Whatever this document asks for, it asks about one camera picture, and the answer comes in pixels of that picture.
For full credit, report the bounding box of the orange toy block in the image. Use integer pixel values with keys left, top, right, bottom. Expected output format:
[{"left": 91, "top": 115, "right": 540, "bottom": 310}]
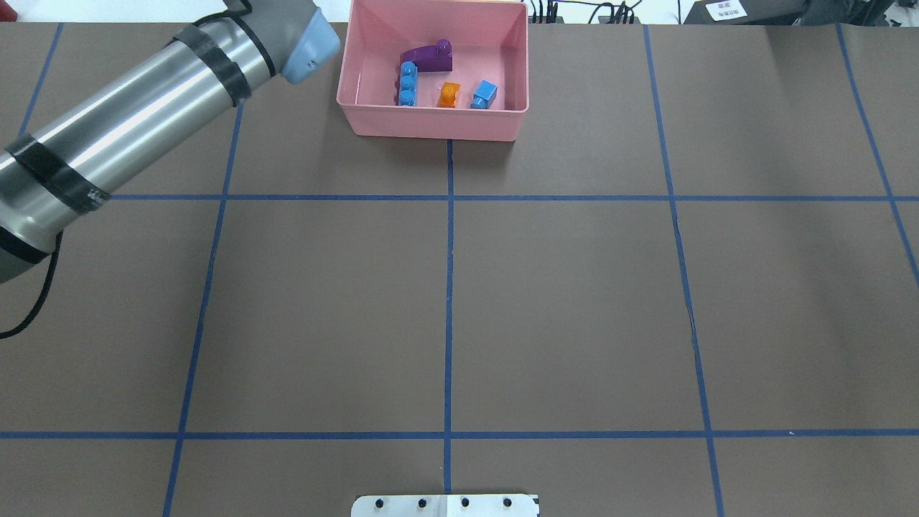
[{"left": 437, "top": 81, "right": 462, "bottom": 108}]

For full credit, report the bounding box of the small blue toy block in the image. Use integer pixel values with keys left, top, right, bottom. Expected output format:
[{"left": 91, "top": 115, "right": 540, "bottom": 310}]
[{"left": 470, "top": 80, "right": 497, "bottom": 109}]

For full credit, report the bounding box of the long blue toy block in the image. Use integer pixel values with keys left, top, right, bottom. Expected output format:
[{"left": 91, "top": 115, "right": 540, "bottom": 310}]
[{"left": 396, "top": 61, "right": 418, "bottom": 107}]

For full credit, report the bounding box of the purple toy block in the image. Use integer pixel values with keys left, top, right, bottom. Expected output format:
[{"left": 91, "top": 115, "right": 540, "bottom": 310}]
[{"left": 400, "top": 39, "right": 453, "bottom": 73}]

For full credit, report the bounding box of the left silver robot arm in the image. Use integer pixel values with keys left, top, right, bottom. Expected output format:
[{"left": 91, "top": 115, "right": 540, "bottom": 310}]
[{"left": 1, "top": 1, "right": 341, "bottom": 281}]

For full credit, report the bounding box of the pink plastic box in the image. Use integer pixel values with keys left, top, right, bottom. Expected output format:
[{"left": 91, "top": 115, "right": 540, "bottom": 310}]
[{"left": 336, "top": 1, "right": 531, "bottom": 143}]

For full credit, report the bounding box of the metal base plate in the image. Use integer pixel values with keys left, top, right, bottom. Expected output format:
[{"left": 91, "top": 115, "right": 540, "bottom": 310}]
[{"left": 350, "top": 493, "right": 541, "bottom": 516}]

